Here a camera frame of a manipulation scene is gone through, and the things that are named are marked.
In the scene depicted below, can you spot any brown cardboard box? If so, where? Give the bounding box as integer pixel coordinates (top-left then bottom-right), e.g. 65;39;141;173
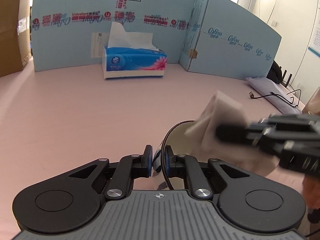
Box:
0;0;31;77

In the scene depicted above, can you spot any black cable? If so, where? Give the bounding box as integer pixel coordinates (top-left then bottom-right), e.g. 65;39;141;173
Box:
248;88;302;106

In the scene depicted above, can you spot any blue tissue box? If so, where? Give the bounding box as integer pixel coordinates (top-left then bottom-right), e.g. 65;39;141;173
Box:
101;22;168;79

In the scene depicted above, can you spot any person's right hand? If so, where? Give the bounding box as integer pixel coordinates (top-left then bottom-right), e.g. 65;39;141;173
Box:
302;175;320;209

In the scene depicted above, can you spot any light blue side cardboard panel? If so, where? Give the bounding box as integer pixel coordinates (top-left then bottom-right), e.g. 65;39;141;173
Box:
179;0;281;80

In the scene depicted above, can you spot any lavender folded cloth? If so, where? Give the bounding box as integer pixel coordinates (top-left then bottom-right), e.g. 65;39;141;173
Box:
246;77;302;114

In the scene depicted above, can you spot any beige cleaning cloth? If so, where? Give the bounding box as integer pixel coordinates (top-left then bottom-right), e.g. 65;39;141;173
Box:
185;90;276;176

